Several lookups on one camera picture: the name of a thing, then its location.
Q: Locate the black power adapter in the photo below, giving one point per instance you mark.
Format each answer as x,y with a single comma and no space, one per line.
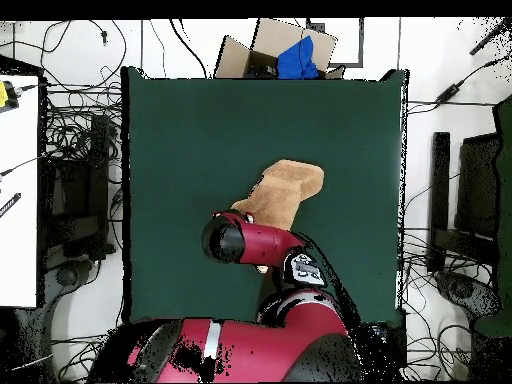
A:
448,93

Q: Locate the white desk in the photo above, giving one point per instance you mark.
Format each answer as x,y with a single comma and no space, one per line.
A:
18,200

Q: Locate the tan terry towel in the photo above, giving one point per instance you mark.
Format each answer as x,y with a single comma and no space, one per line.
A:
284,188

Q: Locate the dark green table cloth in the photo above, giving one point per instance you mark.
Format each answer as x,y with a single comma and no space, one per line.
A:
180,140

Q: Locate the black flat strip tool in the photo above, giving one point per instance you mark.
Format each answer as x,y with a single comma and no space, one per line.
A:
10,204

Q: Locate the black tripod leg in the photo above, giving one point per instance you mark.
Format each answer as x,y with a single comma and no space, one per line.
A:
490,38

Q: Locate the dark green fabric piece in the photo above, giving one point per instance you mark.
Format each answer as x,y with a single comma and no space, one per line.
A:
504,200

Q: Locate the blue garment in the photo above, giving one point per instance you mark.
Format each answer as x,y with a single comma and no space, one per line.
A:
298,62

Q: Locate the black upright bar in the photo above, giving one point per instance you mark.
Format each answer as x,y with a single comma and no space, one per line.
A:
439,192

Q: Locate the open cardboard box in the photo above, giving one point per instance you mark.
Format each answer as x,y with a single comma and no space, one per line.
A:
276,36

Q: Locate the black floor box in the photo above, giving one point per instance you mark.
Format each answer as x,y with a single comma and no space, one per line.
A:
398,344

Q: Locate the yellow and black device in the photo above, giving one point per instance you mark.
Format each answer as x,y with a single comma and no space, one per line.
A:
4,96

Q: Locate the dark square floor frame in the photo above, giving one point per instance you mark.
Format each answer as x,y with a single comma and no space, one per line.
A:
361,48

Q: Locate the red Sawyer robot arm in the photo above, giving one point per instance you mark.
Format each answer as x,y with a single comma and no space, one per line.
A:
264,244

